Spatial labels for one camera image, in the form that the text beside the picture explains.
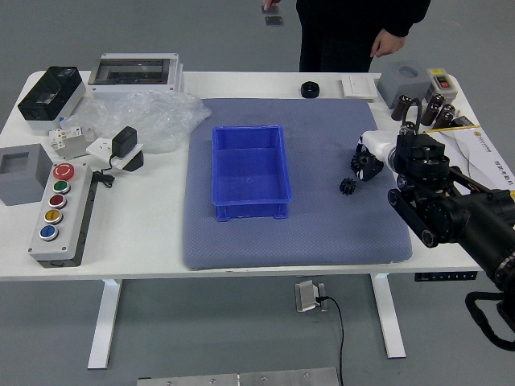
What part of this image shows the person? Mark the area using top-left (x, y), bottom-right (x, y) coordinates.
top-left (295, 0), bottom-right (431, 73)

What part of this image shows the grey-blue padded mat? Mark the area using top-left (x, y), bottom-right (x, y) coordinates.
top-left (181, 97), bottom-right (414, 271)

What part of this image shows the black adapter cord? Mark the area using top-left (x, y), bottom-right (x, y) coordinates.
top-left (91, 154), bottom-right (117, 189)

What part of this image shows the blue plastic box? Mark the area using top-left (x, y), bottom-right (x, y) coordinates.
top-left (211, 125), bottom-right (294, 223)

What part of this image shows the white table leg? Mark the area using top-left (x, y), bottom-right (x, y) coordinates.
top-left (369, 273), bottom-right (407, 359)
top-left (87, 279), bottom-right (122, 370)

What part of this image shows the black-lidded white enclosure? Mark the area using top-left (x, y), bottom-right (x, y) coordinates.
top-left (17, 66), bottom-right (87, 132)

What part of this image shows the white wall switch plate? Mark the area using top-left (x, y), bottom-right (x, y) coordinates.
top-left (340, 75), bottom-right (379, 101)

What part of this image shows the big black gear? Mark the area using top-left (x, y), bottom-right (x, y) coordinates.
top-left (349, 149), bottom-right (373, 175)

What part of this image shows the grey distribution box clear window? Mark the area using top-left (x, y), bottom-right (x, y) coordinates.
top-left (87, 51), bottom-right (185, 101)

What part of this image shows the silver floor socket box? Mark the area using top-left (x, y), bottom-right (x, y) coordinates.
top-left (294, 280), bottom-right (329, 314)

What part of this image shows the black floor cable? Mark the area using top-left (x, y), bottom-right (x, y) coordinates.
top-left (315, 295), bottom-right (346, 386)

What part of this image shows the person's left hand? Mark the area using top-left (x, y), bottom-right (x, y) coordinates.
top-left (369, 30), bottom-right (406, 59)

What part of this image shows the white circuit breaker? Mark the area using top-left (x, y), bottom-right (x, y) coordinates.
top-left (47, 125), bottom-right (86, 150)

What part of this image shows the black socket base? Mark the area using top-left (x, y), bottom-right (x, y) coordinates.
top-left (116, 150), bottom-right (146, 174)

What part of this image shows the grey metal base plate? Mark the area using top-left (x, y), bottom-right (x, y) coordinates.
top-left (136, 367), bottom-right (340, 386)

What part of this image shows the grey five-button control station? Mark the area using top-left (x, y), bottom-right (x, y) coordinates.
top-left (27, 162), bottom-right (96, 269)

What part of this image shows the grey switch box red button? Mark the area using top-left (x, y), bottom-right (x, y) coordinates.
top-left (425, 67), bottom-right (459, 104)

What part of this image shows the grey metal mounting rail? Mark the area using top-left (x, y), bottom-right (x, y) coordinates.
top-left (54, 134), bottom-right (100, 160)

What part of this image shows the grey block with square hole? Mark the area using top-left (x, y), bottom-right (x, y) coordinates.
top-left (0, 143), bottom-right (56, 207)

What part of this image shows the clear plastic bag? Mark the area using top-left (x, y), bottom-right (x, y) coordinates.
top-left (60, 88), bottom-right (212, 154)

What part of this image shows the yellow white cardboard box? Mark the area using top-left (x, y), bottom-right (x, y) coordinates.
top-left (424, 124), bottom-right (515, 194)

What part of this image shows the white socket plate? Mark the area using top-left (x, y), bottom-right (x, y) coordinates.
top-left (85, 136), bottom-right (145, 170)

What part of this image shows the black table control panel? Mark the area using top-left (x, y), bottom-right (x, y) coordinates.
top-left (414, 271), bottom-right (479, 282)

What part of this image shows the black power adapter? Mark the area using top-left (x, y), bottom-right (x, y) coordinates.
top-left (110, 125), bottom-right (138, 158)

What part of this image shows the small black gear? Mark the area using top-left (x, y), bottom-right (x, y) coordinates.
top-left (338, 177), bottom-right (360, 197)

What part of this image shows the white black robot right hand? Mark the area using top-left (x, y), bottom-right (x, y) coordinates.
top-left (350, 130), bottom-right (398, 182)

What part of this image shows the grey block with round hole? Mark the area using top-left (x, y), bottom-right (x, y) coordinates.
top-left (377, 60), bottom-right (432, 109)

